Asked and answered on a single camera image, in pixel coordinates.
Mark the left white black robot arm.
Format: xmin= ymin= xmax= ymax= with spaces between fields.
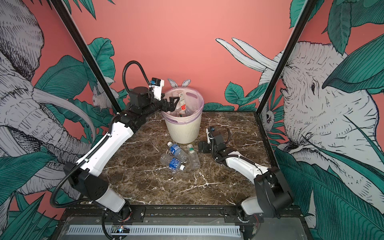
xmin=64 ymin=87 xmax=180 ymax=215

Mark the black frame post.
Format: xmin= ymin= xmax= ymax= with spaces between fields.
xmin=256 ymin=0 xmax=317 ymax=116
xmin=51 ymin=0 xmax=122 ymax=113

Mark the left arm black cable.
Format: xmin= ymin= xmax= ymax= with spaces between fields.
xmin=121 ymin=60 xmax=151 ymax=94

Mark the clear bottle red white label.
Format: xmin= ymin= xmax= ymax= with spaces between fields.
xmin=179 ymin=93 xmax=187 ymax=117

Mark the white ribbed trash bin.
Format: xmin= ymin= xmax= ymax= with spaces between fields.
xmin=163 ymin=116 xmax=202 ymax=144

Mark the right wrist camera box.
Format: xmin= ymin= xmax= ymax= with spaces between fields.
xmin=206 ymin=126 xmax=215 ymax=144

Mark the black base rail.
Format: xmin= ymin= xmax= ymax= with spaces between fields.
xmin=103 ymin=204 xmax=304 ymax=224

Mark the right black frame post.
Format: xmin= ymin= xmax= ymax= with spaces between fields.
xmin=256 ymin=0 xmax=317 ymax=116

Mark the pink bin liner bag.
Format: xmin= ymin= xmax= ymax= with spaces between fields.
xmin=162 ymin=87 xmax=204 ymax=125

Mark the white slotted cable duct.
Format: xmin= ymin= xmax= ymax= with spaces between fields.
xmin=65 ymin=225 xmax=242 ymax=238

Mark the blue label bottle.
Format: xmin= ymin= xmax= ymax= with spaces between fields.
xmin=167 ymin=142 xmax=188 ymax=163
xmin=160 ymin=154 xmax=185 ymax=172

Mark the left black frame post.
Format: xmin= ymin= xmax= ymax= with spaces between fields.
xmin=51 ymin=0 xmax=122 ymax=113

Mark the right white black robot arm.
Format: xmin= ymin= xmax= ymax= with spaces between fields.
xmin=198 ymin=135 xmax=294 ymax=221

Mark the green neck bottle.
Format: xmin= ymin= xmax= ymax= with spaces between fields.
xmin=187 ymin=144 xmax=201 ymax=169

